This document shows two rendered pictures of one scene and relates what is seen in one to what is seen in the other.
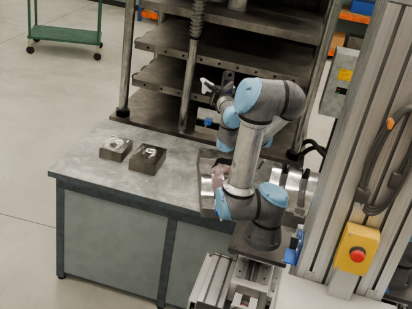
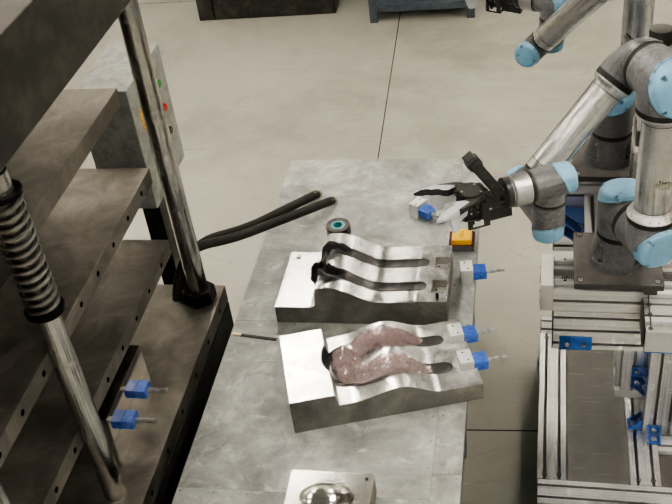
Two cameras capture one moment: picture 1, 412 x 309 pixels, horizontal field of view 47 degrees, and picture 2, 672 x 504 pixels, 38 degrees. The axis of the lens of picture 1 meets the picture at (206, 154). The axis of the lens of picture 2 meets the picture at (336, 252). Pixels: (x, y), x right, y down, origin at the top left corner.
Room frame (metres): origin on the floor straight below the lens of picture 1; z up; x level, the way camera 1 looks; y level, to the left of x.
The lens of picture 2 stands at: (2.01, 1.78, 2.69)
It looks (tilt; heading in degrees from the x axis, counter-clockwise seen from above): 37 degrees down; 275
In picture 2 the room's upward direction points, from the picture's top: 8 degrees counter-clockwise
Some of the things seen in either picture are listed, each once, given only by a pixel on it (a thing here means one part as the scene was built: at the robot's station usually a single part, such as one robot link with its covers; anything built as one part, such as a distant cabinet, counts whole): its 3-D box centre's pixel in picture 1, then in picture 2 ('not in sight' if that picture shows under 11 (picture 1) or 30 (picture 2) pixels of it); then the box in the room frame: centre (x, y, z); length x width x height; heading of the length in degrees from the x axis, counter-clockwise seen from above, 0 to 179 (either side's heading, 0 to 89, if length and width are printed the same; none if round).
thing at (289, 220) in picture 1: (292, 189); (364, 277); (2.14, -0.49, 0.87); 0.50 x 0.26 x 0.14; 171
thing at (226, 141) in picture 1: (230, 137); (545, 213); (1.68, -0.09, 1.34); 0.11 x 0.08 x 0.11; 106
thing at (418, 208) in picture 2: not in sight; (429, 213); (1.92, -0.84, 0.83); 0.13 x 0.05 x 0.05; 138
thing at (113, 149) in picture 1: (116, 148); not in sight; (2.30, 0.51, 0.83); 0.17 x 0.13 x 0.06; 171
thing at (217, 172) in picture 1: (227, 175); (378, 352); (2.11, -0.13, 0.90); 0.26 x 0.18 x 0.08; 9
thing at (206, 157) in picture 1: (224, 181); (379, 366); (2.11, -0.12, 0.86); 0.50 x 0.26 x 0.11; 9
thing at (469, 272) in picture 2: (303, 237); (482, 271); (1.79, -0.52, 0.83); 0.13 x 0.05 x 0.05; 179
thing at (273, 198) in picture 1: (269, 203); (622, 207); (1.46, -0.26, 1.20); 0.13 x 0.12 x 0.14; 106
